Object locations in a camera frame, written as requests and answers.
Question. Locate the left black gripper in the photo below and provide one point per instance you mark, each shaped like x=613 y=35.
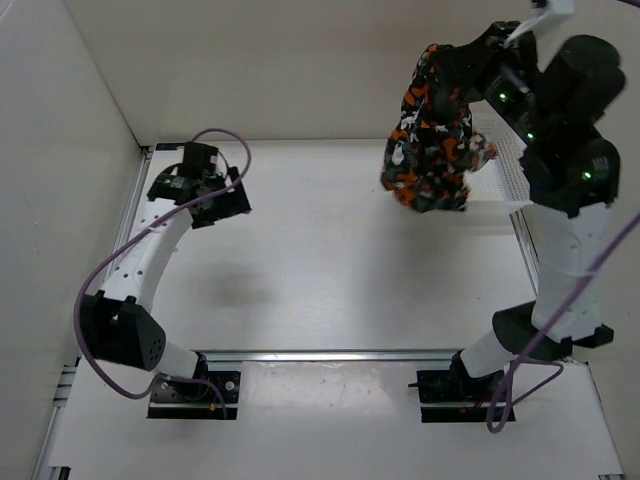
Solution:
x=235 y=203

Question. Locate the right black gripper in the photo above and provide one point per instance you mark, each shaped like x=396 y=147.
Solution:
x=472 y=62

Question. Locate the orange camouflage shorts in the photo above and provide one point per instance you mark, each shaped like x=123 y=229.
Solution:
x=434 y=144

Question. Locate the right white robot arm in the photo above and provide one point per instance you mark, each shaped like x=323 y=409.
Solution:
x=573 y=176

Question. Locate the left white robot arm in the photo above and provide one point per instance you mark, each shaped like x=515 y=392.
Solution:
x=115 y=323

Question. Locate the black corner label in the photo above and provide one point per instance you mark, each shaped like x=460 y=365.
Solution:
x=170 y=146

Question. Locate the white plastic basket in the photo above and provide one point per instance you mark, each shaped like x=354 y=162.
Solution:
x=500 y=187

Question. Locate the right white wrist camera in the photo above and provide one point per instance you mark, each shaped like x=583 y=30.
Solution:
x=546 y=16

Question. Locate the aluminium left side rail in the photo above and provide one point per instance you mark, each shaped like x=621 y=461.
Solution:
x=135 y=193

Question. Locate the aluminium rail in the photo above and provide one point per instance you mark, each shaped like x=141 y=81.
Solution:
x=330 y=356
x=135 y=193
x=527 y=247

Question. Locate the aluminium right side rail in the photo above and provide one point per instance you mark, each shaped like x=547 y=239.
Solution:
x=527 y=247

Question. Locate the aluminium front rail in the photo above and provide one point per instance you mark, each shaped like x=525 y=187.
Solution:
x=330 y=356

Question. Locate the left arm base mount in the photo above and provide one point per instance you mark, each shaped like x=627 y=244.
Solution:
x=216 y=399

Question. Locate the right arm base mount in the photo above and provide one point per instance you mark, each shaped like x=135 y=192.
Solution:
x=452 y=396

